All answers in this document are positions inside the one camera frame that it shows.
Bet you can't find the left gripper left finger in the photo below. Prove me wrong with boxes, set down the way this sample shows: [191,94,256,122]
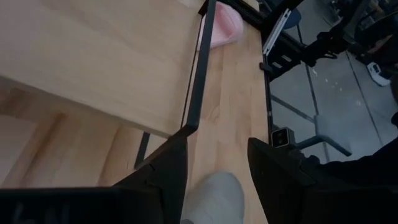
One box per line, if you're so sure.
[114,126,190,224]

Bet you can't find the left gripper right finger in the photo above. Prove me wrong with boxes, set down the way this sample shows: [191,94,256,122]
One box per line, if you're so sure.
[247,137,315,224]

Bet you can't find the grey slide sandal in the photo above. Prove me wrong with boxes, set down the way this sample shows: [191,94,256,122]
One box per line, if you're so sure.
[180,170,246,224]

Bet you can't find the pink slide sandal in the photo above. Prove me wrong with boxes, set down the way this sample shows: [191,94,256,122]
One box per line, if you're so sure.
[196,1,246,50]

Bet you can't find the black chair grey base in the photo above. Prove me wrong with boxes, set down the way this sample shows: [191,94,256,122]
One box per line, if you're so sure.
[295,111,398,190]

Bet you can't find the person's white shoe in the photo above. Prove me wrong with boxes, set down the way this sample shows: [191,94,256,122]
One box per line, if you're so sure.
[366,61,392,88]

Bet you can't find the blue chair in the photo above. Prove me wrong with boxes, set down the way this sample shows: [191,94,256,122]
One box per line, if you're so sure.
[284,8,303,30]

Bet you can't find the person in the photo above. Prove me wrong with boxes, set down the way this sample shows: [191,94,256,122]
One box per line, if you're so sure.
[353,0,398,68]

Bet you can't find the wooden shelf black metal frame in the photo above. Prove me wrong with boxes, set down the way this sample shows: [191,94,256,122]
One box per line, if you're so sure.
[0,0,218,170]

